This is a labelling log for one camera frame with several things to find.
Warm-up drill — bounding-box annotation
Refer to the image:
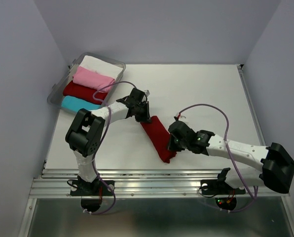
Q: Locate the clear plastic storage bin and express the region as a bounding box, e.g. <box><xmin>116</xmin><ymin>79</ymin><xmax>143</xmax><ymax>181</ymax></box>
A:
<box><xmin>47</xmin><ymin>52</ymin><xmax>126</xmax><ymax>115</ymax></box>

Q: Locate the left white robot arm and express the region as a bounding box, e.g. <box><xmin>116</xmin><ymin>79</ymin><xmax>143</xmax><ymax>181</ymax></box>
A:
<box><xmin>65</xmin><ymin>88</ymin><xmax>151</xmax><ymax>196</ymax></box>

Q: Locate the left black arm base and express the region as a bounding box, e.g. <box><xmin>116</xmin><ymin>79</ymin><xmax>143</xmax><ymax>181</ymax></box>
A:
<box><xmin>67</xmin><ymin>178</ymin><xmax>112</xmax><ymax>197</ymax></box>

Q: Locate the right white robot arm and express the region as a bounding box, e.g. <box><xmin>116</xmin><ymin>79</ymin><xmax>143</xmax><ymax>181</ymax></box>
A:
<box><xmin>168</xmin><ymin>120</ymin><xmax>294</xmax><ymax>195</ymax></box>

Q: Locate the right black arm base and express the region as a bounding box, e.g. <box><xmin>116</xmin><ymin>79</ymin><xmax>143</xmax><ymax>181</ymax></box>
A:
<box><xmin>199</xmin><ymin>168</ymin><xmax>246</xmax><ymax>196</ymax></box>

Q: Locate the rolled pink t shirt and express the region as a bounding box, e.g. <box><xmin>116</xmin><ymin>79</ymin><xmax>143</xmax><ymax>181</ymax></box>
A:
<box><xmin>73</xmin><ymin>66</ymin><xmax>115</xmax><ymax>93</ymax></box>

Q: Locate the rolled white t shirt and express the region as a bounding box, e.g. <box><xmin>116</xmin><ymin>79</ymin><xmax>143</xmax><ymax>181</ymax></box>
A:
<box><xmin>80</xmin><ymin>55</ymin><xmax>123</xmax><ymax>79</ymax></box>

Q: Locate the rolled cyan t shirt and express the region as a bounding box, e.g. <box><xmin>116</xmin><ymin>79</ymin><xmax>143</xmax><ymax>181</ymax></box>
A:
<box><xmin>61</xmin><ymin>96</ymin><xmax>101</xmax><ymax>113</ymax></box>

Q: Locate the rolled dark red t shirt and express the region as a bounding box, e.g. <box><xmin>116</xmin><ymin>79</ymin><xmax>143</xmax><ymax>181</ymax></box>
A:
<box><xmin>63</xmin><ymin>81</ymin><xmax>102</xmax><ymax>105</ymax></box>

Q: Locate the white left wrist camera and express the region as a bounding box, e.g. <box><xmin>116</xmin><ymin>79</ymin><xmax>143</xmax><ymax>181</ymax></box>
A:
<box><xmin>144</xmin><ymin>90</ymin><xmax>150</xmax><ymax>97</ymax></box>

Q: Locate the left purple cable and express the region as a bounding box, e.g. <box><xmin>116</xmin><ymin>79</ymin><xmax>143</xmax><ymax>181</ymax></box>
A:
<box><xmin>81</xmin><ymin>80</ymin><xmax>138</xmax><ymax>215</ymax></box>

